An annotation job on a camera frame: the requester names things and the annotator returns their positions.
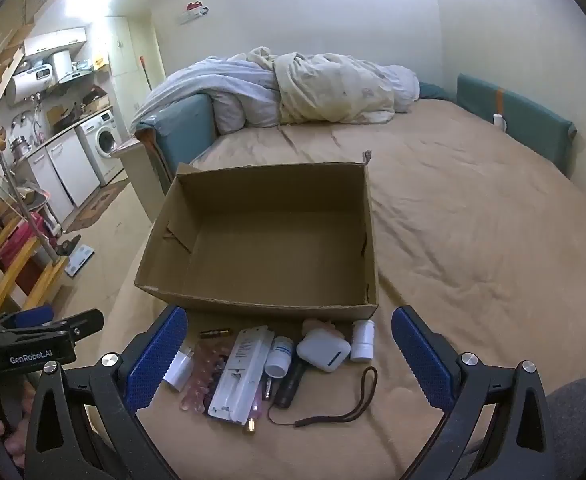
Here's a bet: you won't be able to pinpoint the pale pink soft object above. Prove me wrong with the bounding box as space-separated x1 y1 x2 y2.
302 318 346 341

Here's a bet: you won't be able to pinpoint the brown cardboard box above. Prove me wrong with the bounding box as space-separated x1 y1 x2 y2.
134 161 380 322

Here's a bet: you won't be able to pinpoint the white water heater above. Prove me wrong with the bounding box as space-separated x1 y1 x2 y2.
6 67 54 107

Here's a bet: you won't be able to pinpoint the white washing machine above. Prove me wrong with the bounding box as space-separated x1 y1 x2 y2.
76 110 126 186

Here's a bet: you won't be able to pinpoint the tall cream cupboard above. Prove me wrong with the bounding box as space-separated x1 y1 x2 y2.
104 16 166 111

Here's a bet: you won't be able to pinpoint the cream duvet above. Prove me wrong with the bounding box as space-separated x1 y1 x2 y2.
273 52 420 125

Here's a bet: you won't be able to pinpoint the red and white wall fixture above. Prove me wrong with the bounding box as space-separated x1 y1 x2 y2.
178 1 211 23

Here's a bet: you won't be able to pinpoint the white bathroom scale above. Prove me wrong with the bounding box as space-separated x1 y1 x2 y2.
64 245 95 278

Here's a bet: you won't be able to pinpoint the pink translucent toe separator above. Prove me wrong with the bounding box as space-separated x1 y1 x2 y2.
179 341 234 413

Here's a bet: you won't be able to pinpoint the white pillow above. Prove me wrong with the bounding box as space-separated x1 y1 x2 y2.
212 92 281 134

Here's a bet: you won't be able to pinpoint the black flashlight with strap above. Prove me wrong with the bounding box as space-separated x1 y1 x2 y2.
267 357 379 428

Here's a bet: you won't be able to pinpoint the grey-white duvet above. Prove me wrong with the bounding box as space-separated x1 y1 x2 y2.
132 47 284 133

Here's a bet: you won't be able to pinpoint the wooden staircase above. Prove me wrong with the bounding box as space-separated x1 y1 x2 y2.
0 0 69 311

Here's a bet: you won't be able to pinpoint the black shoes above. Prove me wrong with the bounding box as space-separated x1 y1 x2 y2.
56 234 81 257

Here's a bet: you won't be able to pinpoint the person's grey trouser leg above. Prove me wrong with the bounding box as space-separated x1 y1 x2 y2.
543 375 586 480

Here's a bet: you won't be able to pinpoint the small plain white bottle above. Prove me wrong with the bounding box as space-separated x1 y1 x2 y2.
349 320 377 362

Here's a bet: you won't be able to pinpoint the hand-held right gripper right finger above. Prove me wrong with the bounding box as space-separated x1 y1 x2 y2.
391 305 558 480

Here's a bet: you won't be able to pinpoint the white nightstand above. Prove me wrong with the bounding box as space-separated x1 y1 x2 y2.
110 140 166 223

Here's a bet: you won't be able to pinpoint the white upper kitchen cabinet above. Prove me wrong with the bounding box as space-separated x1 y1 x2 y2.
23 27 89 58

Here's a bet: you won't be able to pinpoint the teal headboard cushion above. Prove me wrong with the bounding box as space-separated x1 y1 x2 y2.
136 94 219 196

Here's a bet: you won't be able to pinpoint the white blue-labelled pill bottle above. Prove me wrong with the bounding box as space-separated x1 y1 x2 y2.
264 336 295 378

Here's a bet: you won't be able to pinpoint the teal cushion with orange strap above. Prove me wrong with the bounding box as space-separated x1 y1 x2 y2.
455 73 578 178

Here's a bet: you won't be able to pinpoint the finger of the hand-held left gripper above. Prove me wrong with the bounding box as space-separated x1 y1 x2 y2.
48 308 105 348
0 306 56 331

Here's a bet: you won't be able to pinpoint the brown patterned rug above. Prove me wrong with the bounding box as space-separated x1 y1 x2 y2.
66 177 131 233

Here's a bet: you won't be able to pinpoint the white lower kitchen cabinets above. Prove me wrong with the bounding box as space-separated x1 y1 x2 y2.
26 132 101 223

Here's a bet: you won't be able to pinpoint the teal pillow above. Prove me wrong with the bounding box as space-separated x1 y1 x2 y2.
418 81 456 101

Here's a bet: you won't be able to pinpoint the red suitcase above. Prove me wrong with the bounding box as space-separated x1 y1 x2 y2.
0 220 46 286

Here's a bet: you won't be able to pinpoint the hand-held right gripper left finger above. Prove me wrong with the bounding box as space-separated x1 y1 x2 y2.
23 305 189 480

